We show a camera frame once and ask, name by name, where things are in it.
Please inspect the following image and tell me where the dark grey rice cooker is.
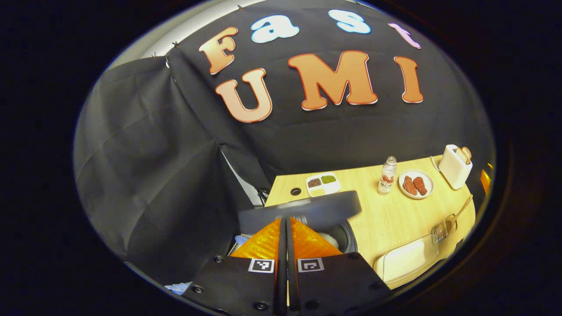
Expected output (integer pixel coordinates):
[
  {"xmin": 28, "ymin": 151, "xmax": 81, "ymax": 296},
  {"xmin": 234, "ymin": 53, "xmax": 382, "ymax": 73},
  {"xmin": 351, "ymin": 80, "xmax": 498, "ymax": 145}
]
[{"xmin": 231, "ymin": 190, "xmax": 363, "ymax": 257}]

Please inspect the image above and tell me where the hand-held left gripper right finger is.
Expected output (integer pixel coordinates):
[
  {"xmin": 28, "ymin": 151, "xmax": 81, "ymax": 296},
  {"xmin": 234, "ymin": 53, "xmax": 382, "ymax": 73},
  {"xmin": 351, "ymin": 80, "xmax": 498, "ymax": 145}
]
[{"xmin": 286, "ymin": 216, "xmax": 391, "ymax": 316}]

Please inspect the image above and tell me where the row of black cloth clips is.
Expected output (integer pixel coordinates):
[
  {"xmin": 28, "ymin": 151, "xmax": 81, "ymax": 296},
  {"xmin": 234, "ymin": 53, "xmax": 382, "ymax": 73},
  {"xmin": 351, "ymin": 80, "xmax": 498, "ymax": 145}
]
[{"xmin": 151, "ymin": 4, "xmax": 243, "ymax": 59}]

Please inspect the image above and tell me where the white toaster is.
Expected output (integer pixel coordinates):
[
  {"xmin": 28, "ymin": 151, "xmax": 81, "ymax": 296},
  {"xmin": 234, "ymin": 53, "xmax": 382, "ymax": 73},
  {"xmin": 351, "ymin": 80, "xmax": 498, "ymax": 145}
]
[{"xmin": 438, "ymin": 144, "xmax": 473, "ymax": 190}]

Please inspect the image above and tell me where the white round plate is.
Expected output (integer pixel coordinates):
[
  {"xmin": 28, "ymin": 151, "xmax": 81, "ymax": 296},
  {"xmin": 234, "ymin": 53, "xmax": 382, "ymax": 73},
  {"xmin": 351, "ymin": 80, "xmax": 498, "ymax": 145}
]
[{"xmin": 398, "ymin": 169, "xmax": 434, "ymax": 200}]

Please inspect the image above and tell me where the white divided bean dish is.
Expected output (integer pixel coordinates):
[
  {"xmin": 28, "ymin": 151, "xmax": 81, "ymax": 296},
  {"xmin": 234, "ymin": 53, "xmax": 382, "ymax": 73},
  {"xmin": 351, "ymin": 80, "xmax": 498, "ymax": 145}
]
[{"xmin": 306, "ymin": 172, "xmax": 341, "ymax": 198}]

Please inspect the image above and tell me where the white rice heap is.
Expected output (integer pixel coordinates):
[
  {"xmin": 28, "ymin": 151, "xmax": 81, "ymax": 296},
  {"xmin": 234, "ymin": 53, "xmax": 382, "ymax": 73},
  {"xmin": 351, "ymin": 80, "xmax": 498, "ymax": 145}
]
[{"xmin": 318, "ymin": 233, "xmax": 341, "ymax": 250}]

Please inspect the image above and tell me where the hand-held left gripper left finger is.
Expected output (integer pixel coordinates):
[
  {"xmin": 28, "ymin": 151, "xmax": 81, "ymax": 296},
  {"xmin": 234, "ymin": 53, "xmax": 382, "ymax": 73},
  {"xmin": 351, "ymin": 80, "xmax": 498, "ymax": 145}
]
[{"xmin": 182, "ymin": 217, "xmax": 288, "ymax": 316}]

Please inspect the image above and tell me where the clear plastic drink bottle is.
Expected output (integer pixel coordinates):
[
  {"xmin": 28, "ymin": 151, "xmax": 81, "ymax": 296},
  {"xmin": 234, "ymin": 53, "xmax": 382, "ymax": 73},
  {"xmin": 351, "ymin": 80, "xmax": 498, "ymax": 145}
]
[{"xmin": 378, "ymin": 156, "xmax": 397, "ymax": 195}]

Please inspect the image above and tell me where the wooden spoon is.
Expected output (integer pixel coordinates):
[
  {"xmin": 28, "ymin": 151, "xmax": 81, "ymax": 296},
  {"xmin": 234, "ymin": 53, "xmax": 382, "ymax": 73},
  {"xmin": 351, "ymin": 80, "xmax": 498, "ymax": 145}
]
[{"xmin": 443, "ymin": 194, "xmax": 474, "ymax": 233}]

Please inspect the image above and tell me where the clear tray of rice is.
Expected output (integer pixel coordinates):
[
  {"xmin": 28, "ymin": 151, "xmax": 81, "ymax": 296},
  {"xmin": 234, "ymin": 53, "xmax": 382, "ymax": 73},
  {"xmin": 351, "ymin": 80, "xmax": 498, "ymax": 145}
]
[{"xmin": 373, "ymin": 233, "xmax": 440, "ymax": 284}]

